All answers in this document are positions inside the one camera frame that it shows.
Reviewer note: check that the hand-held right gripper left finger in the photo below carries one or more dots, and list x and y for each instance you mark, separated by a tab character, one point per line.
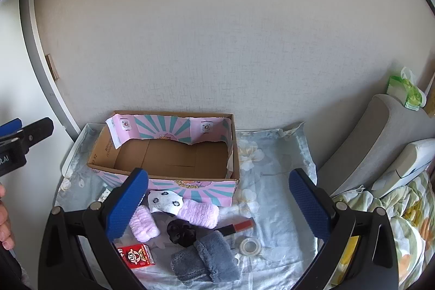
127	205

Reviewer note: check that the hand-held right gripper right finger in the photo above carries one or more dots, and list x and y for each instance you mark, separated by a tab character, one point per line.
309	205

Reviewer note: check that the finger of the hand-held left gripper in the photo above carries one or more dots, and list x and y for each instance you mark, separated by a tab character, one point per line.
37	133
10	128

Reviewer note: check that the red cartoon snack box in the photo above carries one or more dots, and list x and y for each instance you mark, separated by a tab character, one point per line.
136	255

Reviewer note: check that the pink patterned cardboard box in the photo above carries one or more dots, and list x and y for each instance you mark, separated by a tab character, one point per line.
176	157

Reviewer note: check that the clear tape roll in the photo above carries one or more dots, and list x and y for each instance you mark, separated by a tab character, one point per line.
250	246

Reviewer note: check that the red lipstick tube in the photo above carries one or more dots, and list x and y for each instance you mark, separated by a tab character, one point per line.
238	225

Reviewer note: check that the person's left hand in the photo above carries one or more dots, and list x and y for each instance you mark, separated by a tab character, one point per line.
4	218

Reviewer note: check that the light blue floral cloth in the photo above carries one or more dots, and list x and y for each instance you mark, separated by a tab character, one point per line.
272	157

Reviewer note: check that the pink and white fuzzy socks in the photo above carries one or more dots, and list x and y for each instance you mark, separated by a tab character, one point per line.
200	213

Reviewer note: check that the grey cushion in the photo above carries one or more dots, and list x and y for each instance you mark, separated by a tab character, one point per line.
367	137

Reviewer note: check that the white pillow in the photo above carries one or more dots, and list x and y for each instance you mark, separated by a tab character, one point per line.
404	161

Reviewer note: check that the green yellow floral quilt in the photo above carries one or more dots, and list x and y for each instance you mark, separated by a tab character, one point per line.
414	218

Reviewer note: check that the green tissue pack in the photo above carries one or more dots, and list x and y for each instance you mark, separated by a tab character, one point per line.
406	91

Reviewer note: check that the white door frame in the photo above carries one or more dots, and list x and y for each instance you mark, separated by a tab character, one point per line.
37	65

